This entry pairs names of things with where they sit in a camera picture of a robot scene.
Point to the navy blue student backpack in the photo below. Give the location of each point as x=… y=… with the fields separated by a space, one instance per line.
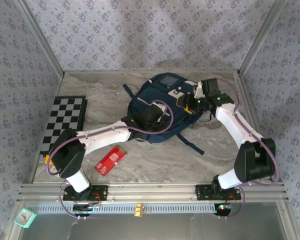
x=155 y=95

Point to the red snack packet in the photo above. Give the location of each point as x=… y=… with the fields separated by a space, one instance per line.
x=110 y=161

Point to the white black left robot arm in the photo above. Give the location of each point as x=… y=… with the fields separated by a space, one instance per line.
x=102 y=136

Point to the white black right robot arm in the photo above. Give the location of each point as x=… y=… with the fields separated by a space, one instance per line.
x=255 y=160

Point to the black grey checkered board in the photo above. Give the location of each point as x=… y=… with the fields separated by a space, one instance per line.
x=62 y=112

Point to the small yellow block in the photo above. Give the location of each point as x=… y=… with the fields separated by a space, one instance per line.
x=47 y=159

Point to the mint green alarm clock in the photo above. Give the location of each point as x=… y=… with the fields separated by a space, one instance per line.
x=25 y=218

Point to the aluminium table side rail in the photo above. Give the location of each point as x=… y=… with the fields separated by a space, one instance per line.
x=249 y=100

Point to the aluminium mounting rail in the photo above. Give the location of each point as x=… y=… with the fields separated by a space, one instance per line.
x=152 y=192

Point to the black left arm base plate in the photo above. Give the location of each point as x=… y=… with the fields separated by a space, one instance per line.
x=100 y=192

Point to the aluminium frame post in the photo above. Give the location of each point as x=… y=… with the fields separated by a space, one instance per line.
x=42 y=37
x=261 y=37

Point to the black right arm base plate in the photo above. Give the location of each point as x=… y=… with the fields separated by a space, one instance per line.
x=202 y=192

